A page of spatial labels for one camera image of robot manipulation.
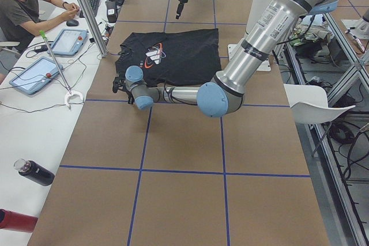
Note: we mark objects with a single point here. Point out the black printed t-shirt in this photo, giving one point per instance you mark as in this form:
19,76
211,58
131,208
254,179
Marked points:
179,59

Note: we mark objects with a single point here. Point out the pile of clothes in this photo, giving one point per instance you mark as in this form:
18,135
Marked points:
310,41

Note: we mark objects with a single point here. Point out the black box with label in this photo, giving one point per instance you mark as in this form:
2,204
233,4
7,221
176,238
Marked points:
111,11

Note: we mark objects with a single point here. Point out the black keyboard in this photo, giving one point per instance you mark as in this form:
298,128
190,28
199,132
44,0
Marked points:
92,1

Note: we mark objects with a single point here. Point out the black computer mouse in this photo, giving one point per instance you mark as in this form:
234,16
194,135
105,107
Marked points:
72,23

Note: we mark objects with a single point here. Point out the far teach pendant tablet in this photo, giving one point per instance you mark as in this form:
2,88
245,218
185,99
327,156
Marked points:
69,42

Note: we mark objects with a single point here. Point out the teach pendant tablet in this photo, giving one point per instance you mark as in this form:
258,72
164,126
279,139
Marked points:
69,42
35,76

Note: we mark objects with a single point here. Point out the reacher grabber stick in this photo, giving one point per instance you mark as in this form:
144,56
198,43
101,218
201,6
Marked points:
70,92

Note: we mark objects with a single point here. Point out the near teach pendant tablet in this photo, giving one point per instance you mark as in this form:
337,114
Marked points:
35,76

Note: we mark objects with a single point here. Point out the white chair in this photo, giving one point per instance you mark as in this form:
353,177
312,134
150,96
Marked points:
309,104

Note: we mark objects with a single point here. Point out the black water bottle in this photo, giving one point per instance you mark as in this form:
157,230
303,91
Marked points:
33,171

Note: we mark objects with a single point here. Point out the red bottle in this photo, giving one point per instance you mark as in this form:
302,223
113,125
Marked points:
11,220

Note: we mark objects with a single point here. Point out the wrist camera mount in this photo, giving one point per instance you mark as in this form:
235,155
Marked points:
118,84

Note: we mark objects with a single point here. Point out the aluminium frame post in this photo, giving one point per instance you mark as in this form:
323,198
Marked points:
93,27

